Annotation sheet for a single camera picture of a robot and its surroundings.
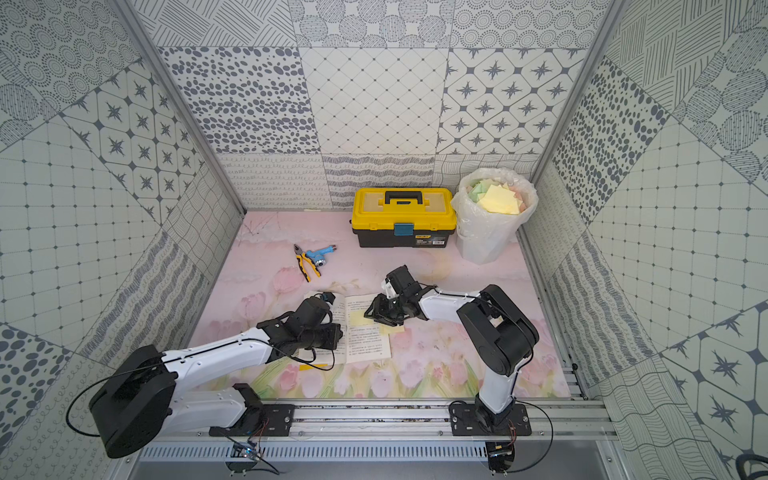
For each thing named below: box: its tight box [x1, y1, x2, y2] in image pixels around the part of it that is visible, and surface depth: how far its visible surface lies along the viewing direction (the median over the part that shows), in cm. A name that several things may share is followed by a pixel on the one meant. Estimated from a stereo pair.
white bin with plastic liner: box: [451, 167, 539, 265], surface depth 90 cm
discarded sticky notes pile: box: [466, 179, 526, 215], surface depth 88 cm
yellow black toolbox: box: [351, 188, 457, 248], surface depth 101 cm
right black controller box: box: [485, 441, 515, 477], surface depth 73 cm
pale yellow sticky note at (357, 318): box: [349, 310, 374, 327], surface depth 92 cm
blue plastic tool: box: [306, 244, 337, 267], surface depth 109 cm
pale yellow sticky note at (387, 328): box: [379, 323, 405, 333], surface depth 89 cm
